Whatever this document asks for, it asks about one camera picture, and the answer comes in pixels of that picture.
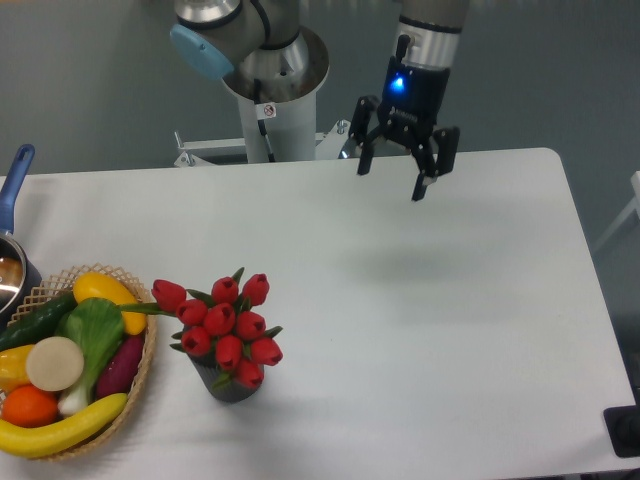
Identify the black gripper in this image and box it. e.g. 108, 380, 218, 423
349, 56, 460, 201

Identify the red tulip bouquet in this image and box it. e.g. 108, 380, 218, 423
120, 268, 283, 388

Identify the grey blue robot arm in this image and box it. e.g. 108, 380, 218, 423
170, 1, 469, 201

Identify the dark grey ribbed vase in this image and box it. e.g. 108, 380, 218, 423
188, 354, 259, 403

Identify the yellow lemon squash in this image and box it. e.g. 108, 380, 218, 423
72, 271, 147, 336

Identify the green bok choy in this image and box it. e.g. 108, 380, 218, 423
56, 298, 124, 417

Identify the black device at table edge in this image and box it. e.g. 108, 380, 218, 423
603, 405, 639, 458

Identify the purple sweet potato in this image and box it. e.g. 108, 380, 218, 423
95, 336, 144, 399

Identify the woven wicker basket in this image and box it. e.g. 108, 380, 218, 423
9, 264, 157, 461

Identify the green cucumber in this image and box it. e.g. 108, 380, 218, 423
1, 291, 77, 351

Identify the beige round disc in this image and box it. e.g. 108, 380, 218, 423
26, 336, 84, 392

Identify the yellow bell pepper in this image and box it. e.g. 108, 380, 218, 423
0, 344, 34, 393

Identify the orange fruit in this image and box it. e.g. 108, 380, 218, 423
1, 385, 58, 428

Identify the yellow banana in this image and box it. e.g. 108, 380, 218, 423
1, 393, 128, 459

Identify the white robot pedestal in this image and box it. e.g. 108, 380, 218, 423
174, 89, 351, 167

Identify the white frame at right edge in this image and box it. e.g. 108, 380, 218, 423
593, 171, 639, 255

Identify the blue handled saucepan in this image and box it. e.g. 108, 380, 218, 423
1, 144, 41, 330

